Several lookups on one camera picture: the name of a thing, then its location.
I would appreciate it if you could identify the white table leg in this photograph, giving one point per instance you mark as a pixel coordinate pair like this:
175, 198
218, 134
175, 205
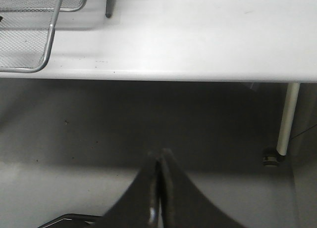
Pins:
287, 118

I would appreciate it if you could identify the silver rack frame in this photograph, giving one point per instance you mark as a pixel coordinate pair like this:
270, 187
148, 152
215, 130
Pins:
109, 8

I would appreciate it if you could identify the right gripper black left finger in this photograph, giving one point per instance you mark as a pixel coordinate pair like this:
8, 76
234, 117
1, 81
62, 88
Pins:
138, 207

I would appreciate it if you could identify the silver mesh tray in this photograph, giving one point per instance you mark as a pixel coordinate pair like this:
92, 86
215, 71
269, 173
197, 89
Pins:
27, 29
72, 5

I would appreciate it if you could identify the black table foot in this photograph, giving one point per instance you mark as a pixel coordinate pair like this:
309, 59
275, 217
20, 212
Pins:
271, 157

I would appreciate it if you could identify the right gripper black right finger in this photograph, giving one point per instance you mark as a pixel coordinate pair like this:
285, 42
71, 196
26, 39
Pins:
183, 204

